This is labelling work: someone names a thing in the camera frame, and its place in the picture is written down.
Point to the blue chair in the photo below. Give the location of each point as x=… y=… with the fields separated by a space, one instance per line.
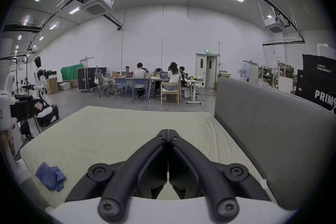
x=139 y=83
x=120 y=85

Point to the bed with beige sheet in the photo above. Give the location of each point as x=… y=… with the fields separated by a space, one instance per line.
x=105 y=133

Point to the brown carton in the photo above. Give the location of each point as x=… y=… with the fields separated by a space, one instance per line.
x=52 y=86

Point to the blue garment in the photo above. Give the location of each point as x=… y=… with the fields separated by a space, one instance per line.
x=49 y=175

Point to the grey office chair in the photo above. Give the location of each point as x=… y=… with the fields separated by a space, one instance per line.
x=101 y=82

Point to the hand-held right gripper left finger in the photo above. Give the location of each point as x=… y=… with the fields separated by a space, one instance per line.
x=123 y=181

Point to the wooden chair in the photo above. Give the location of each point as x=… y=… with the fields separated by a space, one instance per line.
x=170 y=87

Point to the grey padded headboard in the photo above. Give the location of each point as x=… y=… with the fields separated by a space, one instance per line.
x=262 y=125

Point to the white desk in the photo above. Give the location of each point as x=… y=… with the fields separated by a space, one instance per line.
x=195 y=83

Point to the grey double door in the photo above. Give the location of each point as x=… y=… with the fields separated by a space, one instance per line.
x=206 y=70

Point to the white and black humanoid robot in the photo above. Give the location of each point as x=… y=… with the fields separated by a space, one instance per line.
x=40 y=78

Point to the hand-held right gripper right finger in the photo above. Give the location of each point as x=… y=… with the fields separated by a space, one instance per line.
x=212 y=181

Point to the green cloth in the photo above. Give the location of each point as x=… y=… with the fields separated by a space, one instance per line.
x=70 y=73

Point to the black printed banner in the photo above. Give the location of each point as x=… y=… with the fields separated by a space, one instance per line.
x=319 y=81

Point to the metal storage shelf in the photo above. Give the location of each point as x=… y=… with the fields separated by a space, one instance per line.
x=267 y=74

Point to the black flight case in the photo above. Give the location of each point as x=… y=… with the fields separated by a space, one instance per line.
x=90 y=78

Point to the long table with laptops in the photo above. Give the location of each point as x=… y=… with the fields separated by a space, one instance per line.
x=154 y=78

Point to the group of people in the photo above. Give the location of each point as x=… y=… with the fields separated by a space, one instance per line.
x=172 y=73

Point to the white robot with black camera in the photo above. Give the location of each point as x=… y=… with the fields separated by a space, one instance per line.
x=10 y=107

